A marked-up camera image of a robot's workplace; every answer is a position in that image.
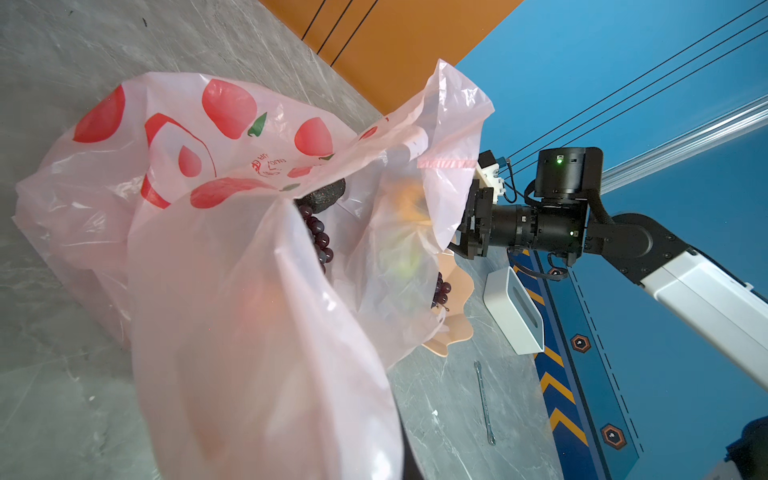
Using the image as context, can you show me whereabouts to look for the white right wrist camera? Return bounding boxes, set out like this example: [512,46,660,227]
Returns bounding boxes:
[474,150,506,196]

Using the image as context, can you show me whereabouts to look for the pink fruit plate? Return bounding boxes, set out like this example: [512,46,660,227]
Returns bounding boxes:
[423,250,474,358]

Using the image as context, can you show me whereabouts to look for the dark avocado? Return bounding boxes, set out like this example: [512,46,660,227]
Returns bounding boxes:
[295,179,346,214]

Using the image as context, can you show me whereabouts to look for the pink printed plastic bag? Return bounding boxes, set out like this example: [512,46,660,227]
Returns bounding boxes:
[14,62,494,479]

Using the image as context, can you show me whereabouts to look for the right aluminium corner post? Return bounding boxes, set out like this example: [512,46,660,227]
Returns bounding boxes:
[601,95,767,195]

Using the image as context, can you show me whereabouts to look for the silver wrench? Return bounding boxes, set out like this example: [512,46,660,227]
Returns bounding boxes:
[474,360,496,446]

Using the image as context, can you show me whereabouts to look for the white grey tissue box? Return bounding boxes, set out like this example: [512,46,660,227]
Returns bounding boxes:
[483,267,545,355]

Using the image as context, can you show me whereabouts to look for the purple grape bunch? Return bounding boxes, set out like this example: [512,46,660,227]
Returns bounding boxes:
[297,203,335,272]
[431,272,452,308]

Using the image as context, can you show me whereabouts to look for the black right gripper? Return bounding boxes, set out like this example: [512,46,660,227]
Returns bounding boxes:
[448,179,494,260]

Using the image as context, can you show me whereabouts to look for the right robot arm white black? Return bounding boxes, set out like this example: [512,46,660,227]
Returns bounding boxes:
[449,147,767,386]

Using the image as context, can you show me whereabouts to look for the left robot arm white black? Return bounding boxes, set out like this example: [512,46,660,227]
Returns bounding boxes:
[705,417,768,480]

